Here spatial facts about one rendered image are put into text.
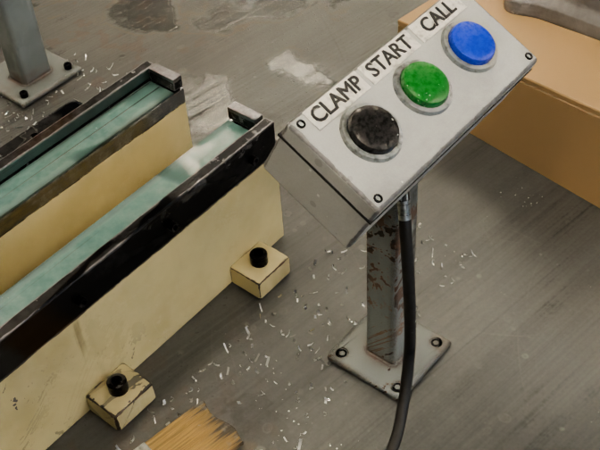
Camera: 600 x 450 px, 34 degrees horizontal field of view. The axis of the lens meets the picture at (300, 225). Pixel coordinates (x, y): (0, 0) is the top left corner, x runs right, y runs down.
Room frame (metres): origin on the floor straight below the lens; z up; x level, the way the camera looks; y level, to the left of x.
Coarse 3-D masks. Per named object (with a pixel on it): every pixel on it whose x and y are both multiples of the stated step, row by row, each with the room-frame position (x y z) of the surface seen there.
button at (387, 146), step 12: (360, 108) 0.43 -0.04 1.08; (372, 108) 0.43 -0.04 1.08; (348, 120) 0.42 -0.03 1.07; (360, 120) 0.42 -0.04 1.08; (372, 120) 0.42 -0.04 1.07; (384, 120) 0.42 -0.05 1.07; (348, 132) 0.42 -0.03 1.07; (360, 132) 0.41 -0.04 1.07; (372, 132) 0.41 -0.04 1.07; (384, 132) 0.42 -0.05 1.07; (396, 132) 0.42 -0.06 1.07; (360, 144) 0.41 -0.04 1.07; (372, 144) 0.41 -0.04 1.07; (384, 144) 0.41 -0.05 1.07
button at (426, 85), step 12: (408, 72) 0.46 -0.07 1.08; (420, 72) 0.46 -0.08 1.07; (432, 72) 0.46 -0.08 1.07; (408, 84) 0.45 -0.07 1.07; (420, 84) 0.45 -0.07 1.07; (432, 84) 0.45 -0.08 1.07; (444, 84) 0.46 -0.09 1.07; (408, 96) 0.45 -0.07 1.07; (420, 96) 0.44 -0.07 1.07; (432, 96) 0.45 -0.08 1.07; (444, 96) 0.45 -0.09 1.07
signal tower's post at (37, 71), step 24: (0, 0) 0.85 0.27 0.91; (24, 0) 0.87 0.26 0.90; (0, 24) 0.86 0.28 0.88; (24, 24) 0.86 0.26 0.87; (24, 48) 0.86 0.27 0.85; (0, 72) 0.88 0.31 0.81; (24, 72) 0.85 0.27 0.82; (48, 72) 0.87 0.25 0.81; (72, 72) 0.87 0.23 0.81; (24, 96) 0.83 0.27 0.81
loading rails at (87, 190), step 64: (64, 128) 0.62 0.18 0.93; (128, 128) 0.63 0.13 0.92; (256, 128) 0.60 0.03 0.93; (0, 192) 0.56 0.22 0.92; (64, 192) 0.57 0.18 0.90; (128, 192) 0.62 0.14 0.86; (192, 192) 0.54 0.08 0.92; (256, 192) 0.59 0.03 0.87; (0, 256) 0.52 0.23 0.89; (64, 256) 0.49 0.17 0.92; (128, 256) 0.49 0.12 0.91; (192, 256) 0.53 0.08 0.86; (256, 256) 0.56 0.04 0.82; (0, 320) 0.43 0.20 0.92; (64, 320) 0.44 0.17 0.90; (128, 320) 0.48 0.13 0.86; (0, 384) 0.40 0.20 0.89; (64, 384) 0.43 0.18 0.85; (128, 384) 0.44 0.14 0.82; (0, 448) 0.38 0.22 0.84
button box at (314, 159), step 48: (384, 48) 0.48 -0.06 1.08; (432, 48) 0.49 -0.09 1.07; (336, 96) 0.44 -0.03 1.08; (384, 96) 0.45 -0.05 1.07; (480, 96) 0.46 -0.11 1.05; (288, 144) 0.41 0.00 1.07; (336, 144) 0.41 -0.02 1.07; (432, 144) 0.42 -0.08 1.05; (336, 192) 0.39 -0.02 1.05; (384, 192) 0.39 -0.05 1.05
